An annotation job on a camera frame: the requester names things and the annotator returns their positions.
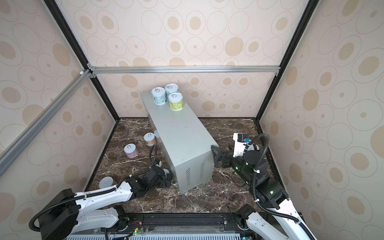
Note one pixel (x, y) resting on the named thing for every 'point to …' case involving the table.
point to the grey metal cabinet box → (189, 152)
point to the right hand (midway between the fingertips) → (221, 146)
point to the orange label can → (150, 139)
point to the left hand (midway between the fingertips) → (170, 176)
